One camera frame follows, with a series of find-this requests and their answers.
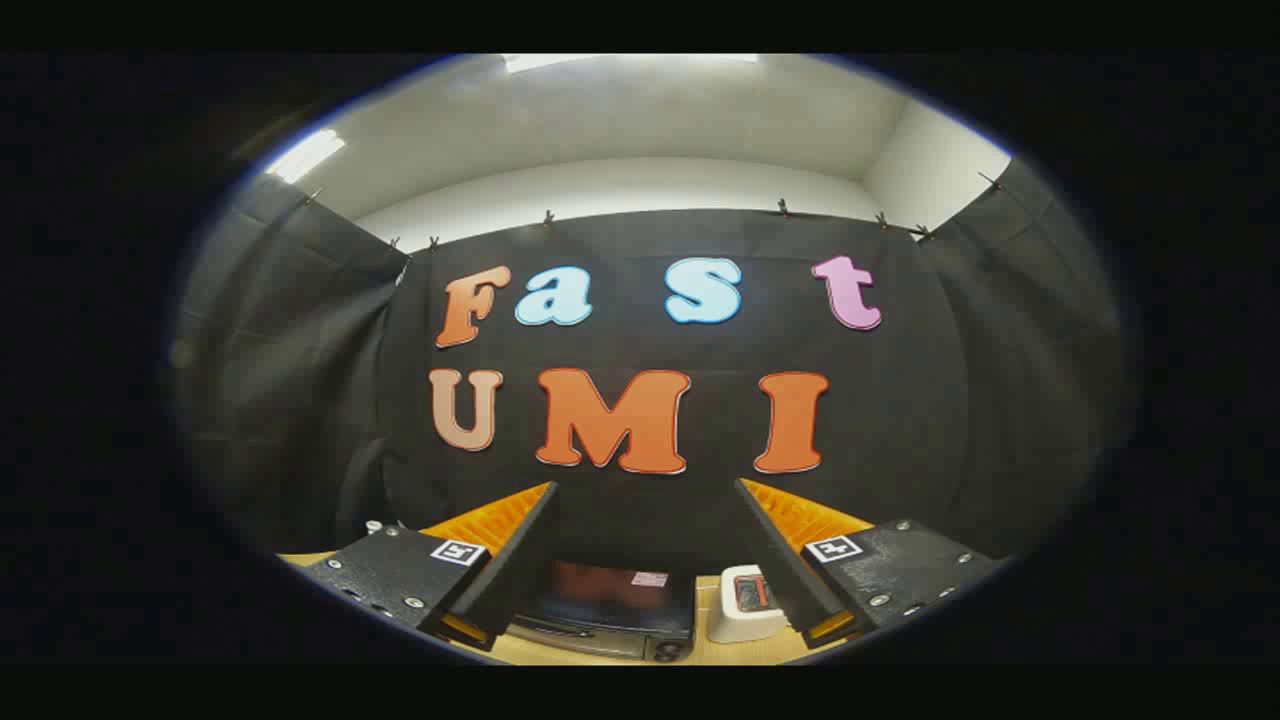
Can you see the ceiling light panel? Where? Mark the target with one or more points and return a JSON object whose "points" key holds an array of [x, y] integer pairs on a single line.
{"points": [[630, 61], [305, 155]]}

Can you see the glass toaster oven door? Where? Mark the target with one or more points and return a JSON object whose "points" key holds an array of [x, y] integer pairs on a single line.
{"points": [[580, 640]]}

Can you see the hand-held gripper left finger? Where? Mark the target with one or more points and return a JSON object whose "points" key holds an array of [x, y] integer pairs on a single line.
{"points": [[515, 570]]}

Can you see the black toaster oven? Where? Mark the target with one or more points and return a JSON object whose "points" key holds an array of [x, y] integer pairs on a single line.
{"points": [[600, 595]]}

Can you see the white pop-up toaster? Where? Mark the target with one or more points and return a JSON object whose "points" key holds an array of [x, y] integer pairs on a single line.
{"points": [[728, 620]]}

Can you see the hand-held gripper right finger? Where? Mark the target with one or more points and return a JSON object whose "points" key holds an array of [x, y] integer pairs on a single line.
{"points": [[785, 570]]}

